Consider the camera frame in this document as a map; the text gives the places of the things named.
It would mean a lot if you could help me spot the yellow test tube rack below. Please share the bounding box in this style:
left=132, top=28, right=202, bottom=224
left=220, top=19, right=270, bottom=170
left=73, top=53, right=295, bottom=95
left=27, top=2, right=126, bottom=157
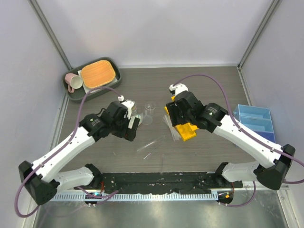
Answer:
left=164, top=107, right=198, bottom=141

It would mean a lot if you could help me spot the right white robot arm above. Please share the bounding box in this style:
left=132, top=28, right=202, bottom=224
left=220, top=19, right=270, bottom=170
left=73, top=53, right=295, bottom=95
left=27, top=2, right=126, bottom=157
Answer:
left=166, top=90, right=295, bottom=190

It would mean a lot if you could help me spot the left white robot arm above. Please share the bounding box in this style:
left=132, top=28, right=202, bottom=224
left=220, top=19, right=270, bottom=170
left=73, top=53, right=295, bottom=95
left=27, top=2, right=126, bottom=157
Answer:
left=19, top=100, right=140, bottom=205

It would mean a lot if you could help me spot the crumpled plastic bag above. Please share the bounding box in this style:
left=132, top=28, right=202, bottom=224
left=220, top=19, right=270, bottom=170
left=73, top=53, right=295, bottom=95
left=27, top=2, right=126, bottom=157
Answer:
left=136, top=113, right=144, bottom=126

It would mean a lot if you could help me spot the small glass flask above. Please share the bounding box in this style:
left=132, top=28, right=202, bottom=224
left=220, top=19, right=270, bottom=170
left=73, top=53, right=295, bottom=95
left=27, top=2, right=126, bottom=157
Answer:
left=132, top=104, right=137, bottom=116

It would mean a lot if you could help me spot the bundle of plastic pipettes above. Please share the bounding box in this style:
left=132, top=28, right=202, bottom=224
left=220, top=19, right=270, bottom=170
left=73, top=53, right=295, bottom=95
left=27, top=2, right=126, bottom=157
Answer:
left=162, top=114, right=181, bottom=141

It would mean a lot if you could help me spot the clear glass beaker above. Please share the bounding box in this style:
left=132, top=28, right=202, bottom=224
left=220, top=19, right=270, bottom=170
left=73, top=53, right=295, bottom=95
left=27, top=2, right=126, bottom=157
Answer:
left=145, top=101, right=156, bottom=116

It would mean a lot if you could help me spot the white square plate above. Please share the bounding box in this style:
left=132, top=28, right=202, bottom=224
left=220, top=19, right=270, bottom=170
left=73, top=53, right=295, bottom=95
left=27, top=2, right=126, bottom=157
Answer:
left=77, top=70, right=118, bottom=94

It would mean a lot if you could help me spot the dark grey tray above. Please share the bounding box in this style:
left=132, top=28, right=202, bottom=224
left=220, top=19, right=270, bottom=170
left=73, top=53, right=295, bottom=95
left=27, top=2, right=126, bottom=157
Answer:
left=62, top=57, right=122, bottom=103

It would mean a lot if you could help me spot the orange woven mat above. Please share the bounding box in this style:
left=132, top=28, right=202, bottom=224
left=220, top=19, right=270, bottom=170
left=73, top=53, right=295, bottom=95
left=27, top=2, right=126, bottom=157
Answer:
left=81, top=60, right=116, bottom=89

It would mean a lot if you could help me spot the pink and white mug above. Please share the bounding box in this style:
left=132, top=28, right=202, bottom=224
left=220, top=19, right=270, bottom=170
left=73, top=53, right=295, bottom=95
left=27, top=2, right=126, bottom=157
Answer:
left=65, top=73, right=83, bottom=93

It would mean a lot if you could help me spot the blue compartment box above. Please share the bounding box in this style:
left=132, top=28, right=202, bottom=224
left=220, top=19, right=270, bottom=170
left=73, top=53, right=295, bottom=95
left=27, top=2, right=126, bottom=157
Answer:
left=233, top=104, right=276, bottom=143

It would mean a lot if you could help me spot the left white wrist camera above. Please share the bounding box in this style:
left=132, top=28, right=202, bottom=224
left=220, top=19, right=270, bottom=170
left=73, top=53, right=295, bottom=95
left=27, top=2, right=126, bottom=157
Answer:
left=118, top=95, right=135, bottom=119

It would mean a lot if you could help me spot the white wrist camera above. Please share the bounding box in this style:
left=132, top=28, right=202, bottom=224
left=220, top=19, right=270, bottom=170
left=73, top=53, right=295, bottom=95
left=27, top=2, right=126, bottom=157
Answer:
left=118, top=95, right=135, bottom=119
left=169, top=83, right=188, bottom=96

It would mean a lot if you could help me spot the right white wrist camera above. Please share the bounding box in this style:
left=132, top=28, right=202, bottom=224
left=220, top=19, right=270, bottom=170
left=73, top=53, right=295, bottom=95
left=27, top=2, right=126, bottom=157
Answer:
left=169, top=83, right=188, bottom=96

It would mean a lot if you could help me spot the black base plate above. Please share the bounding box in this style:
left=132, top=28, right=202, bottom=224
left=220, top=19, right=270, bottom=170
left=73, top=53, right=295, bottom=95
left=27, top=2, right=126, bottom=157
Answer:
left=82, top=172, right=243, bottom=195

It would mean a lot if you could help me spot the white slotted cable duct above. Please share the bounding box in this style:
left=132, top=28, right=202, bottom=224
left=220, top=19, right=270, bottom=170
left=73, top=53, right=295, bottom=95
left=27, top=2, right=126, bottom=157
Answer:
left=51, top=191, right=218, bottom=202

